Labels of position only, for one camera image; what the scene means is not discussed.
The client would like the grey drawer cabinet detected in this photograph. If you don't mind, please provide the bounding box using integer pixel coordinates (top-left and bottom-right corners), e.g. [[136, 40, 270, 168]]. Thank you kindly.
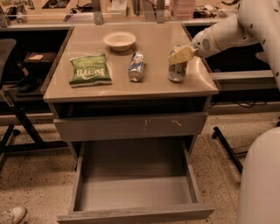
[[44, 23, 219, 157]]

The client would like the black wheeled stand leg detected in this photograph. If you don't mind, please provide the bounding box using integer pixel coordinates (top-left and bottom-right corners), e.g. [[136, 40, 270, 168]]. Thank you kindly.
[[212, 127, 243, 173]]

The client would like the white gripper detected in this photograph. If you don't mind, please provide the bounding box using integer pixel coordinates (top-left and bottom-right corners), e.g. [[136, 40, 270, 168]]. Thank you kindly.
[[168, 25, 221, 65]]

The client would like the silver redbull can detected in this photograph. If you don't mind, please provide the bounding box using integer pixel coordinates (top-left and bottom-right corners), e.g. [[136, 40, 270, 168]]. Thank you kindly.
[[168, 45, 187, 82]]

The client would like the green chip bag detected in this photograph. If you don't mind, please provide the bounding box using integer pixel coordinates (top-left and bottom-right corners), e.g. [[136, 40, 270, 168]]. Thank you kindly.
[[69, 53, 112, 88]]

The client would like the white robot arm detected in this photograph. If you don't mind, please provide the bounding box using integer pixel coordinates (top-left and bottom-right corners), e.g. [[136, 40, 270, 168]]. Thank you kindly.
[[168, 0, 280, 224]]

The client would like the blue pepsi can lying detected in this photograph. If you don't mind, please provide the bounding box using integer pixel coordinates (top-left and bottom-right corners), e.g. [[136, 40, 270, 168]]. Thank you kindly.
[[128, 52, 144, 82]]

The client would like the grey top drawer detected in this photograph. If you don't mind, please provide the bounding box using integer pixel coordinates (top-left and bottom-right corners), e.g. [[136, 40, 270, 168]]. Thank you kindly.
[[54, 112, 207, 142]]

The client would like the pink plastic bin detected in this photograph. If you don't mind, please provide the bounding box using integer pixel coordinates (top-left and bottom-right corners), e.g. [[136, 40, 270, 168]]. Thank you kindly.
[[169, 0, 196, 20]]

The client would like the white sneaker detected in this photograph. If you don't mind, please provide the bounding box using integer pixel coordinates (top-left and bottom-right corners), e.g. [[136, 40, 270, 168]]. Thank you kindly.
[[0, 206, 26, 224]]

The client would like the white paper bowl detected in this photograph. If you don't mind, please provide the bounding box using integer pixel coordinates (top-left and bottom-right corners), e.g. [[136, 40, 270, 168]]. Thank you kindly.
[[103, 31, 136, 52]]

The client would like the open grey middle drawer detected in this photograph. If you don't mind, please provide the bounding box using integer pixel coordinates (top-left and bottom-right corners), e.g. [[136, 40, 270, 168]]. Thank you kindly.
[[57, 137, 214, 224]]

